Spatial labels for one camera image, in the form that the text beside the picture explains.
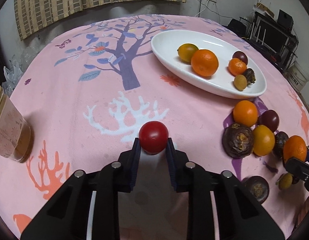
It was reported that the yellow-orange round fruit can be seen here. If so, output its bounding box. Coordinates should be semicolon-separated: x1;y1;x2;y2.
253;125;275;157

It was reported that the small orange top fruit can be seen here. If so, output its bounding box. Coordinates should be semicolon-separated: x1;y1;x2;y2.
233;100;258;127

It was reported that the small tan longan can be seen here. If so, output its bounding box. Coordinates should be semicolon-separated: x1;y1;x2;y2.
234;75;247;91

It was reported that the large orange mandarin front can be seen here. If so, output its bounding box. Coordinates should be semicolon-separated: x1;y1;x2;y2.
228;58;247;76

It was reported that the large orange mandarin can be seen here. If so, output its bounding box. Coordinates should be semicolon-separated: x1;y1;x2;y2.
228;58;247;76
191;49;219;77

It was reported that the red cherry tomato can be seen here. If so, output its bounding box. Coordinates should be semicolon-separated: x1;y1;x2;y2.
139;121;169;155

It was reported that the large dark purple plum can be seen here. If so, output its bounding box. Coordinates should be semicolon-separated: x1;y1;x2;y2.
232;51;248;65

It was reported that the large orange mandarin back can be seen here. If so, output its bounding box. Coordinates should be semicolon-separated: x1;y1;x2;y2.
191;49;219;77

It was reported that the green-yellow round fruit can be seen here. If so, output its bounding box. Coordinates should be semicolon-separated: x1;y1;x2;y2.
177;43;199;63

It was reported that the small orange mandarin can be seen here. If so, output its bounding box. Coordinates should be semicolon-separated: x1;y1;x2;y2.
283;135;307;164

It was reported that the pale longan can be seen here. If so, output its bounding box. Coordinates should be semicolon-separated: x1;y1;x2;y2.
278;173;293;190

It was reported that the dark mangosteen right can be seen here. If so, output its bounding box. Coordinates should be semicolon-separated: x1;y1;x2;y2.
272;131;289;159

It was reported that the dark mangosteen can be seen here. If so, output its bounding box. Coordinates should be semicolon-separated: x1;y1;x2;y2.
272;131;289;159
242;176;269;204

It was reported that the dark mangosteen lower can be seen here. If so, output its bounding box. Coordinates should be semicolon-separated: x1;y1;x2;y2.
242;176;269;204

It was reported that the dark plum top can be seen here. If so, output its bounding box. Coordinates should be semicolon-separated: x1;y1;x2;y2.
258;110;280;132

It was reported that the brown passion fruit top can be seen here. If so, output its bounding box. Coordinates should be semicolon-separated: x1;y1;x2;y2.
222;122;254;159

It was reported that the brown passion fruit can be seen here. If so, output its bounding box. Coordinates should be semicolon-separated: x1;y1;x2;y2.
222;122;254;159
242;68;256;85

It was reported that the white plastic bucket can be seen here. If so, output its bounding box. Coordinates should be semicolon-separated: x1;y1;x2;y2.
286;61;309;93

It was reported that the plastic cup with lid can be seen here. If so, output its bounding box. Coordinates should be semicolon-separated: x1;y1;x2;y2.
0;86;33;163

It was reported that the brown passion fruit lower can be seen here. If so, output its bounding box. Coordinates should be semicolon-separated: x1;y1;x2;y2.
242;68;256;85

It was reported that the black shelf with electronics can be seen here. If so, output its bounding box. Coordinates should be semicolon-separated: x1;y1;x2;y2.
226;10;299;73

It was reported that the pink deer tablecloth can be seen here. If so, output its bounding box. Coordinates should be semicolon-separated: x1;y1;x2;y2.
0;15;309;237

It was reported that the clear plastic bag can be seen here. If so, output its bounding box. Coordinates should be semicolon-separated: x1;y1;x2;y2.
1;47;37;97

